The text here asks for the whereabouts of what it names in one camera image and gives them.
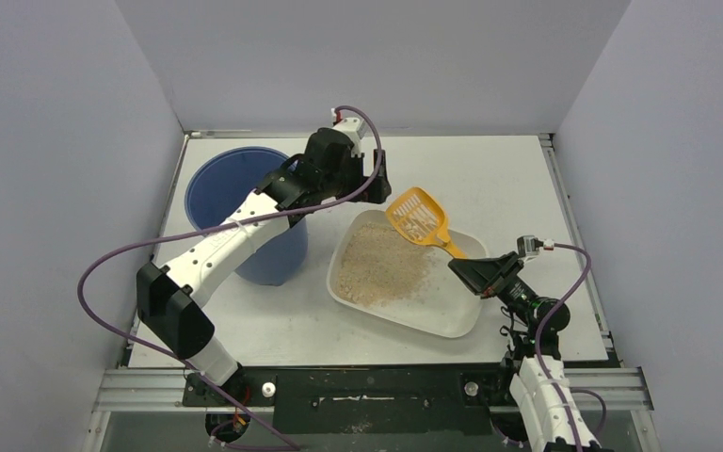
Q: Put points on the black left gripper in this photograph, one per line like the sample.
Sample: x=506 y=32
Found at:
x=373 y=181

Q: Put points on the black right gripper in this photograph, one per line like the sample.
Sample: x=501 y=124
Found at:
x=493 y=277

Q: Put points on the yellow slotted litter scoop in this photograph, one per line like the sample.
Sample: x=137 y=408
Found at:
x=421 y=220

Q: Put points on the white plastic litter tray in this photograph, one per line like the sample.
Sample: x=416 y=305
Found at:
x=441 y=307

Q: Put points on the blue plastic bucket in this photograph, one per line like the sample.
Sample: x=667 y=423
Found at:
x=220 y=186

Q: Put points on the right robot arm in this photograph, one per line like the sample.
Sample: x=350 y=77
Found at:
x=539 y=385

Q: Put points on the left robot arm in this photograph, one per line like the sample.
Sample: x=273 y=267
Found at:
x=171 y=297

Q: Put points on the beige cat litter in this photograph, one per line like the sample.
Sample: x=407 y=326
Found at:
x=379 y=266

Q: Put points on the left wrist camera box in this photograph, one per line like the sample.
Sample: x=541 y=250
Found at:
x=354 y=128

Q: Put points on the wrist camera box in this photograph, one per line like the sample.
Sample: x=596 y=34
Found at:
x=354 y=128
x=529 y=247

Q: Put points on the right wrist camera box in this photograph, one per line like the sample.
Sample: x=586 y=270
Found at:
x=529 y=247

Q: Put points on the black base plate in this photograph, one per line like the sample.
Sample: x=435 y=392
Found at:
x=468 y=398

